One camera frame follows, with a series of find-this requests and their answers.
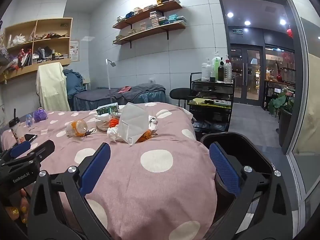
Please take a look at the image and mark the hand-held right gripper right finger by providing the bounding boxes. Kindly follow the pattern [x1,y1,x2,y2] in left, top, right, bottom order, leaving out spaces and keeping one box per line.
[209,142,293,240]

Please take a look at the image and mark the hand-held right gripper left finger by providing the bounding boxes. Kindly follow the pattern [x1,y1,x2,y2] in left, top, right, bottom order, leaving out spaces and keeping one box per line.
[27,142,112,240]

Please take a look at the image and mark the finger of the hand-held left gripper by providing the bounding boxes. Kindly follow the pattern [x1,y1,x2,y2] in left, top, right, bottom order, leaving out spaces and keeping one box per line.
[0,141,32,163]
[15,139,55,165]

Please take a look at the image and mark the black trash bin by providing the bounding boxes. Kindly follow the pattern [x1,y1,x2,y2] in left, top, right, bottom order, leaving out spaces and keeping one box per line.
[200,132,275,220]

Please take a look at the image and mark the orange plastic bottle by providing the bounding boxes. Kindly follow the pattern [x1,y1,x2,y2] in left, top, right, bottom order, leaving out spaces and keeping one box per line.
[66,119,88,138]

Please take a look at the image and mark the white face mask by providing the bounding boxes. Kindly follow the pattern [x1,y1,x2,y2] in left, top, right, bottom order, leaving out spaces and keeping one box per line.
[117,102,152,145]

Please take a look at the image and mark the person's left hand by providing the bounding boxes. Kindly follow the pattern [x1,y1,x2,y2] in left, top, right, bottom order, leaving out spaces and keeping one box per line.
[6,189,32,227]

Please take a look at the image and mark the white smartphone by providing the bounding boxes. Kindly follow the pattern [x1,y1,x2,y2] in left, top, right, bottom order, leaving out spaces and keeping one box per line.
[19,133,38,144]

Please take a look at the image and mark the drink cup with straw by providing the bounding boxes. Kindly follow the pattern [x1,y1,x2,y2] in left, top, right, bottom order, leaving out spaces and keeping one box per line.
[9,109,26,144]

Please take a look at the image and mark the purple pouch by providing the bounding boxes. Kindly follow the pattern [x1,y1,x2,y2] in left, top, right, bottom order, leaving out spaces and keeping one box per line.
[33,107,48,122]

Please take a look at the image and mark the white crumpled tissue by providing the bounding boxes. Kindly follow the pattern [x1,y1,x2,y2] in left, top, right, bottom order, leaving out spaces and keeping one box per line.
[107,126,125,142]

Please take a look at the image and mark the white crumpled bag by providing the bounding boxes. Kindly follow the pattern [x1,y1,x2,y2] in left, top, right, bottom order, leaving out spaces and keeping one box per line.
[94,114,118,131]

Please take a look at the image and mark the orange crumpled scrap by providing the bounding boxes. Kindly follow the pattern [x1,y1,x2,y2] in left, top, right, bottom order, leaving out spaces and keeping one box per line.
[137,129,158,142]

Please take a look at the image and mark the green snack packet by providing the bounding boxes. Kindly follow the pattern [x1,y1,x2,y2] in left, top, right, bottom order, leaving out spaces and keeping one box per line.
[96,103,119,115]

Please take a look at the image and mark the pale yellow cloth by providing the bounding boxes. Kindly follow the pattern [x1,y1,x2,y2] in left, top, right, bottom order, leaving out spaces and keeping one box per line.
[36,62,71,112]

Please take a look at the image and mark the pink polka dot blanket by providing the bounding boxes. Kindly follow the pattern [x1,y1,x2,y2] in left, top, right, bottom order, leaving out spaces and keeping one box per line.
[0,102,218,240]

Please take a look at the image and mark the blue cloth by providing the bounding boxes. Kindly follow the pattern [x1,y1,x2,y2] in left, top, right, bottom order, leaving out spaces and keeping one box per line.
[63,69,87,103]

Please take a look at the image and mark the black plant pot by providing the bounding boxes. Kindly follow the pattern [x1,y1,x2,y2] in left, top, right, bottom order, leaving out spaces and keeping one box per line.
[277,109,293,147]

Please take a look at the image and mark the white crumpled paper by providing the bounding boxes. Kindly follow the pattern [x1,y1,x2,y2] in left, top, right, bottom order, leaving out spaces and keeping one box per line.
[147,115,159,133]

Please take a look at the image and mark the black trolley cart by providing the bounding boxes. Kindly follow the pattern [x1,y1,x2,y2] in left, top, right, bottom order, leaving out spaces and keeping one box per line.
[189,72,235,133]

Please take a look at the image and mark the green potted plant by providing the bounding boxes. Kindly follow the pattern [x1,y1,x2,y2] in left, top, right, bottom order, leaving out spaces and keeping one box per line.
[268,86,296,118]

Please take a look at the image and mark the black stool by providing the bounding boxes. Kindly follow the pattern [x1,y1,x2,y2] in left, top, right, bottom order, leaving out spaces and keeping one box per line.
[169,87,193,108]

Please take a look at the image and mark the massage bed with blankets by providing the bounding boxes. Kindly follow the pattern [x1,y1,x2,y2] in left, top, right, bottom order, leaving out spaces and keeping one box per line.
[72,90,167,112]

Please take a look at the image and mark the white floor lamp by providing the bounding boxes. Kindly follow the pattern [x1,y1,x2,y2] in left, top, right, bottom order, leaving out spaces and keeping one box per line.
[105,59,117,105]

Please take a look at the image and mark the black bag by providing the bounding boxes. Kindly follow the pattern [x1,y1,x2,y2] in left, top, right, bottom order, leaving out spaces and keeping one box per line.
[34,46,52,60]

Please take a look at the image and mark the grey blanket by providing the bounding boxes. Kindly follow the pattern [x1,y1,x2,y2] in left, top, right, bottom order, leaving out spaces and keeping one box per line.
[74,83,166,101]

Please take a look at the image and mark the dark brown pump bottle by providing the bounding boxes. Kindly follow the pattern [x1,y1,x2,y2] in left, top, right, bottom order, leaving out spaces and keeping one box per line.
[217,57,225,82]

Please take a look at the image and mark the clear pump bottle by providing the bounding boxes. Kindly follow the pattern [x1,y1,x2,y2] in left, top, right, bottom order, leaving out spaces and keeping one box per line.
[224,54,233,83]

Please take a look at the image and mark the white pump bottle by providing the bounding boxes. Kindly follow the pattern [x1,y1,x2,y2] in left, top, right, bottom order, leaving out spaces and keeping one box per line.
[201,58,213,82]

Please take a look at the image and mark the green pump bottle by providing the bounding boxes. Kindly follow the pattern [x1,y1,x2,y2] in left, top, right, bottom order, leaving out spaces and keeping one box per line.
[212,51,222,78]

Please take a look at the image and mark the white plastic bag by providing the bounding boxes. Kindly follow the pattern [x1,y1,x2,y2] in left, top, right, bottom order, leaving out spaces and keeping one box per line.
[12,34,27,46]

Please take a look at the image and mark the wooden cubby shelf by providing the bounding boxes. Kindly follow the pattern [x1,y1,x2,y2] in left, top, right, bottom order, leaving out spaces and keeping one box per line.
[0,17,73,84]

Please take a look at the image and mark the wall poster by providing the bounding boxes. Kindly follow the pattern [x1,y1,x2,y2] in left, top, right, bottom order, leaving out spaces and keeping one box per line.
[69,39,80,62]

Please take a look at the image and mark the dark door frame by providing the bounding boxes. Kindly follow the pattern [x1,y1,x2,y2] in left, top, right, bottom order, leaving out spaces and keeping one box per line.
[216,0,297,135]

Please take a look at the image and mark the wooden wall shelf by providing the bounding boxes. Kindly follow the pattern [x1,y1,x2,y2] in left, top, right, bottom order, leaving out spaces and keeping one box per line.
[112,20,187,49]
[112,1,183,30]

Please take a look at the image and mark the wall shelves with boxes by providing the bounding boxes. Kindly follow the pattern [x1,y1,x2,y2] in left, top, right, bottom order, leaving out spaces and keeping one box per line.
[114,10,187,43]

